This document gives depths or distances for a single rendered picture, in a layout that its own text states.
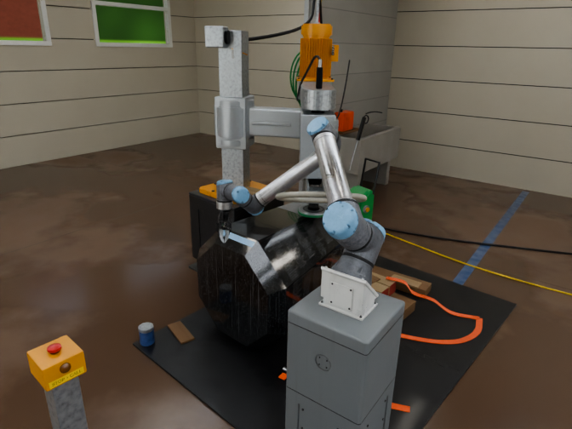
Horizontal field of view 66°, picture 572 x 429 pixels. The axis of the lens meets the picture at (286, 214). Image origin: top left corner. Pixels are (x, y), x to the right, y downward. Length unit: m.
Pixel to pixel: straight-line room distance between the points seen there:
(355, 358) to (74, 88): 7.75
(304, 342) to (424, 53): 6.26
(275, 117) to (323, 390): 2.19
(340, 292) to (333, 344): 0.22
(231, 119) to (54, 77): 5.53
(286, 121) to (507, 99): 4.49
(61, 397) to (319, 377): 1.05
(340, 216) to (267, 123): 1.88
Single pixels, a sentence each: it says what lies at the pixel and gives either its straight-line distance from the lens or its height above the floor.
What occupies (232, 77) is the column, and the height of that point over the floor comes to 1.71.
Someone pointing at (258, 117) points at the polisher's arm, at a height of 1.41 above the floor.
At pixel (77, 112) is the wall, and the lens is 8.97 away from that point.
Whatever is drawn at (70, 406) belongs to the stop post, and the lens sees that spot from 1.62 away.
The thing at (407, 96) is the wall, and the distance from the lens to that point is 7.83.
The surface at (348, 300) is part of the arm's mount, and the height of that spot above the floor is 0.92.
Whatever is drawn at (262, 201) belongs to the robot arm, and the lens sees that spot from 2.46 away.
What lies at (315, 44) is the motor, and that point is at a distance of 3.48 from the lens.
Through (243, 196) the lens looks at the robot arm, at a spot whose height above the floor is 1.18.
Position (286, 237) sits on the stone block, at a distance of 2.87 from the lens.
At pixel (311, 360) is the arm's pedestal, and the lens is 2.07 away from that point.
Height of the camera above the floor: 1.94
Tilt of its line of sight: 21 degrees down
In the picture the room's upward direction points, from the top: 1 degrees clockwise
